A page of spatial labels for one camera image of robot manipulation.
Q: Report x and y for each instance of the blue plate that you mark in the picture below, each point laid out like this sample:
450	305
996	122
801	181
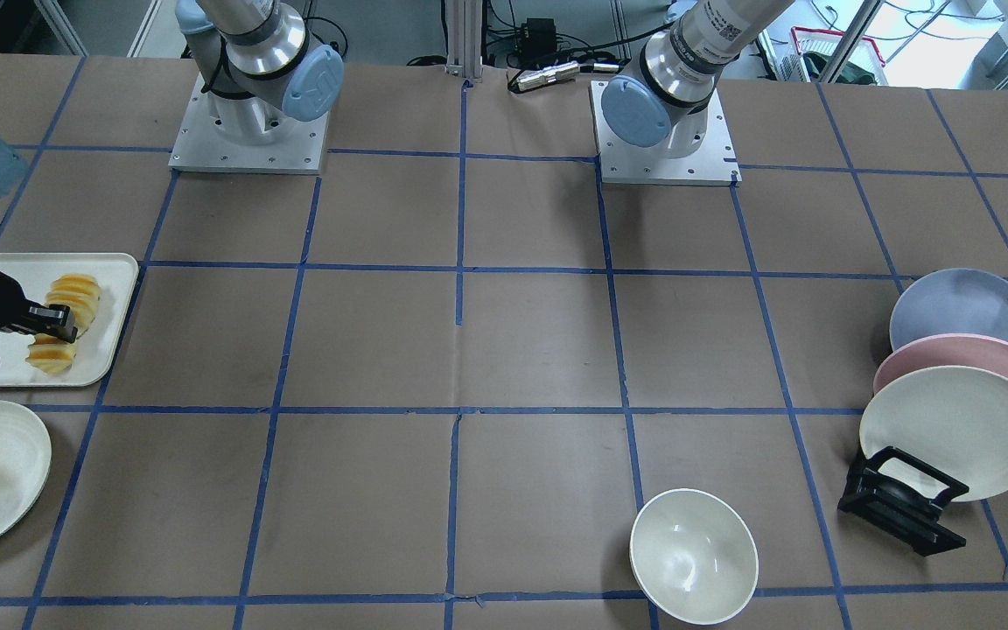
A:
957	300

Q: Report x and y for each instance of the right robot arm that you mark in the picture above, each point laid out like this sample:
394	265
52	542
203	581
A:
267	88

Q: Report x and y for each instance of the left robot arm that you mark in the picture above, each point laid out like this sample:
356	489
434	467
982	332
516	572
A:
676	73

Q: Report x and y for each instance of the pink plate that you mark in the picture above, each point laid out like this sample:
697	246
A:
948	349

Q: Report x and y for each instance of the cream plate in rack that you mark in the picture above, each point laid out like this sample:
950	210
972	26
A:
954	418

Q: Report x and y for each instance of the white rectangular tray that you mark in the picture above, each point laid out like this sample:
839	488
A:
116	278

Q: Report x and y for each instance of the black dish rack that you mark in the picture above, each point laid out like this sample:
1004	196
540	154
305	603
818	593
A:
897	508

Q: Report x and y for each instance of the cream bowl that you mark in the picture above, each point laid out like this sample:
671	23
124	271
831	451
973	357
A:
694	557

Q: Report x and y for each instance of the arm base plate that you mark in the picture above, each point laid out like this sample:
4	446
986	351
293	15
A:
698	151
222	136

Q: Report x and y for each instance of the aluminium frame post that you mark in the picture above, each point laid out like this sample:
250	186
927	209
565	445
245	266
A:
464	37

